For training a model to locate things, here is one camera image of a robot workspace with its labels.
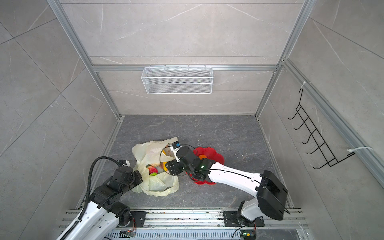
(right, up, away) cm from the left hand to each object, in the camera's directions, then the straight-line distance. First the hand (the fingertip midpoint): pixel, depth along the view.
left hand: (142, 171), depth 80 cm
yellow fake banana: (+12, +11, 0) cm, 16 cm away
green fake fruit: (+6, -2, +3) cm, 7 cm away
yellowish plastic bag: (+3, +10, +1) cm, 10 cm away
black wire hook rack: (+84, +15, -17) cm, 87 cm away
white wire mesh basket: (+17, +56, +21) cm, 62 cm away
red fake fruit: (+3, -1, +8) cm, 9 cm away
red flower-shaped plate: (+39, +7, +16) cm, 43 cm away
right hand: (+17, +6, -3) cm, 18 cm away
